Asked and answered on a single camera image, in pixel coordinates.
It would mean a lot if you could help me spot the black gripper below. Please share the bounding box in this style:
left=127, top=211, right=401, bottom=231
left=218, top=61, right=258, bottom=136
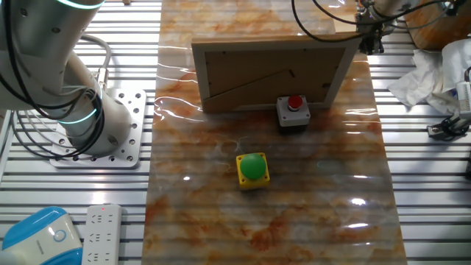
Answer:
left=355, top=10, right=397, bottom=56

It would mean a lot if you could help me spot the white crumpled tissue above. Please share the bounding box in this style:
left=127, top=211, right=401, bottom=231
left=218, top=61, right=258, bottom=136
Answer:
left=388, top=38, right=471, bottom=115

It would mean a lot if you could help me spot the cardboard box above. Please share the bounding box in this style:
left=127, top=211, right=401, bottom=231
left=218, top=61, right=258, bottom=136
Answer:
left=399, top=0, right=471, bottom=51

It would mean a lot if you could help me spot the black foam microphone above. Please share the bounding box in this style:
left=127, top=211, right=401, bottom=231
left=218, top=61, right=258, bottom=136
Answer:
left=445, top=0, right=467, bottom=18

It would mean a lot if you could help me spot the grey box red button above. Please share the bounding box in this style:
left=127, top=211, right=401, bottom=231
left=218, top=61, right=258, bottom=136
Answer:
left=275, top=94, right=312, bottom=135

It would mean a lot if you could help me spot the yellow box green button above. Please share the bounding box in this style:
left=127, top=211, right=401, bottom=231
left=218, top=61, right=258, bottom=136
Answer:
left=235, top=152, right=270, bottom=191

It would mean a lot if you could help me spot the marble pattern mat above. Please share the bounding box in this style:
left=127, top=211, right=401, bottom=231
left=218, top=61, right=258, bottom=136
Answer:
left=141, top=0, right=408, bottom=265

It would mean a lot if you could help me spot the white power strip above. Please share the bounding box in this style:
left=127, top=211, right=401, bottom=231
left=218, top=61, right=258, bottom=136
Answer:
left=80, top=203, right=123, bottom=265

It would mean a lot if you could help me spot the blue white device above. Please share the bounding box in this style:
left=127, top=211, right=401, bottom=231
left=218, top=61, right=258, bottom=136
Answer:
left=0, top=205, right=84, bottom=265

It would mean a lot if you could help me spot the black braided cable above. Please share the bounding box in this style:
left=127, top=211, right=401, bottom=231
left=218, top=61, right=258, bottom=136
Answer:
left=311, top=0, right=457, bottom=27
left=290, top=0, right=369, bottom=43

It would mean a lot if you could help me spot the small silver camera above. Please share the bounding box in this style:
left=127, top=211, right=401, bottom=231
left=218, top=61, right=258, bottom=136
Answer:
left=455, top=66, right=471, bottom=121

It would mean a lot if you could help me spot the metal camera bracket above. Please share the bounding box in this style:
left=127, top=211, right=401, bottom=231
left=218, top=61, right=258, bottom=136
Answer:
left=426, top=114, right=471, bottom=140

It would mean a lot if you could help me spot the wooden picture frame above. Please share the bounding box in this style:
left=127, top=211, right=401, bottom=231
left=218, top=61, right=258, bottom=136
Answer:
left=191, top=32, right=364, bottom=113

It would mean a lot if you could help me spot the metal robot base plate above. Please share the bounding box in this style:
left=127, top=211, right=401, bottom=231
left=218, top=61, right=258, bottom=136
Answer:
left=49, top=88, right=147, bottom=169

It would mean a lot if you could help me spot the thick grey cable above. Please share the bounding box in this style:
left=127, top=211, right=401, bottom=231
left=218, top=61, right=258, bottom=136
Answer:
left=80, top=33, right=113, bottom=91

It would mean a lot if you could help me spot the black cable loop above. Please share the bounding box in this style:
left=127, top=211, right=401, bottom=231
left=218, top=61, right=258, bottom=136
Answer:
left=0, top=0, right=106, bottom=161

